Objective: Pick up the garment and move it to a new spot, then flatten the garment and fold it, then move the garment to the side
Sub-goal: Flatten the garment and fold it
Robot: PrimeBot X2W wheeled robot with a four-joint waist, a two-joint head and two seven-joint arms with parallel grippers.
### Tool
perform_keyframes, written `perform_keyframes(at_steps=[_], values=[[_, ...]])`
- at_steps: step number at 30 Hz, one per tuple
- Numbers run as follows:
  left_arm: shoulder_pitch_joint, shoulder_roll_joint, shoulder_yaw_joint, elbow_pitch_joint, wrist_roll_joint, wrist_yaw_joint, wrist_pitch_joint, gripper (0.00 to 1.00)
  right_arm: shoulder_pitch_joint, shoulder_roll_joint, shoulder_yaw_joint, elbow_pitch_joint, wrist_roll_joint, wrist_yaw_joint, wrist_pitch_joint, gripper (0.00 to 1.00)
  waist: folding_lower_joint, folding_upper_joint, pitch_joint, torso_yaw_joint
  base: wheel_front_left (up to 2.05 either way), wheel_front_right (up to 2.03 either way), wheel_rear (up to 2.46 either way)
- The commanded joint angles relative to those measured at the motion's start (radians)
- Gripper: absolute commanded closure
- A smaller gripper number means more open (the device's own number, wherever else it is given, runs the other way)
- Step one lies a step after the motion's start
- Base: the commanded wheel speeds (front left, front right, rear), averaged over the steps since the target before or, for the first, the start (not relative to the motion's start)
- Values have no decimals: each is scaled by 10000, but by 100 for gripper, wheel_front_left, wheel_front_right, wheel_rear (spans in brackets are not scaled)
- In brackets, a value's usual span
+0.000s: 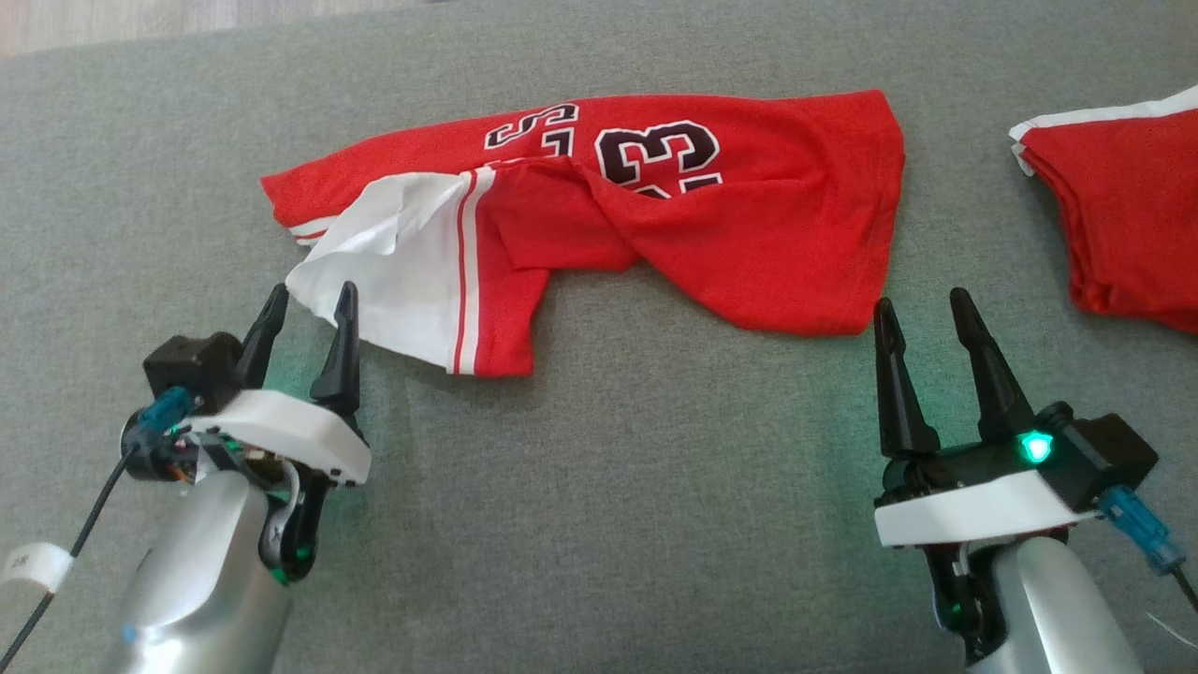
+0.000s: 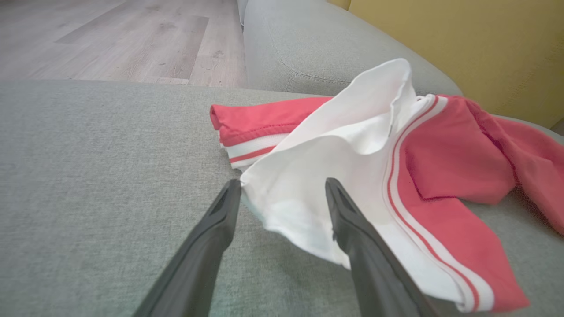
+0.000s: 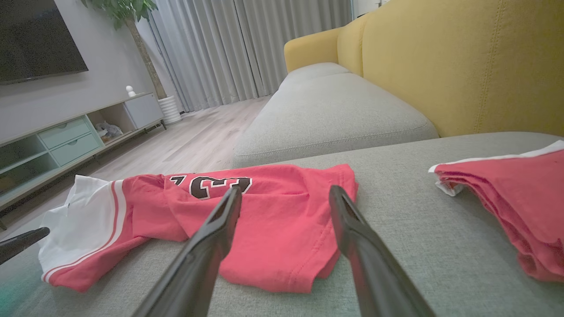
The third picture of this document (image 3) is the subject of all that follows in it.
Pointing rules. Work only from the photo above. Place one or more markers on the narrow yellow sofa backrest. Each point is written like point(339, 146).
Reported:
point(350, 44)

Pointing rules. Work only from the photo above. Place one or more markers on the pale green television cabinet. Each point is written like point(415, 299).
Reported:
point(70, 141)

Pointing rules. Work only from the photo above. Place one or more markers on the black wall television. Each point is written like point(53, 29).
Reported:
point(35, 39)

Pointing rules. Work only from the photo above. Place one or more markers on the white ribbed plant pot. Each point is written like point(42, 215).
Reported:
point(169, 110)

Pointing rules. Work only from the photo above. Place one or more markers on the large grey sofa seat cushion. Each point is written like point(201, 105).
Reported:
point(418, 246)

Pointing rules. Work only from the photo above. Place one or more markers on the red jersey shirt white sleeves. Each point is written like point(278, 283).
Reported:
point(273, 237)

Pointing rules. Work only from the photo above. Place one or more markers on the grey pleated curtain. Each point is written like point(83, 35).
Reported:
point(246, 44)

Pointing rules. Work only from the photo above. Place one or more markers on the green indoor tree plant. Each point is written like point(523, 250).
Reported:
point(123, 9)

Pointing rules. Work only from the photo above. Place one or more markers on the small white figurine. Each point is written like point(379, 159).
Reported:
point(130, 91)

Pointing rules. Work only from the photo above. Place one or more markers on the small grey sofa seat cushion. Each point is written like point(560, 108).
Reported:
point(308, 72)

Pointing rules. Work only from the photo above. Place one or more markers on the grey bundle on cabinet shelf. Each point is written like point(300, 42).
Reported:
point(108, 130)

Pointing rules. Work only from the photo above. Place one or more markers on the medium grey sofa seat cushion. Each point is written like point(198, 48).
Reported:
point(330, 114)

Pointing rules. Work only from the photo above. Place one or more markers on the red shorts white side stripe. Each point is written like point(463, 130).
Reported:
point(520, 198)

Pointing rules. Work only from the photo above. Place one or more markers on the yellow sofa armrest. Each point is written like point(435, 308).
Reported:
point(308, 48)

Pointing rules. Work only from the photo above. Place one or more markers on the wide yellow sofa backrest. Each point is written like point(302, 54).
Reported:
point(462, 66)

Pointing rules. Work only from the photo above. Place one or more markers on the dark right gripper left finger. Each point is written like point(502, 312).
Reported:
point(198, 268)

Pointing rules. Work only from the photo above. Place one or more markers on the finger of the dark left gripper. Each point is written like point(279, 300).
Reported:
point(22, 244)

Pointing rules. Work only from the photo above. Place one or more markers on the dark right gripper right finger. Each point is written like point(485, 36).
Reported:
point(374, 273)

